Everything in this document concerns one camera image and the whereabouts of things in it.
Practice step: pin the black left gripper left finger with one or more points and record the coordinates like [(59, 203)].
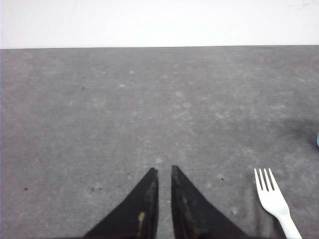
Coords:
[(136, 217)]

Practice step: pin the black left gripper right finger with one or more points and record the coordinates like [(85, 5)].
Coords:
[(193, 216)]

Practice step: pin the white plastic fork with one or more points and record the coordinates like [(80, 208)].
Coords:
[(273, 201)]

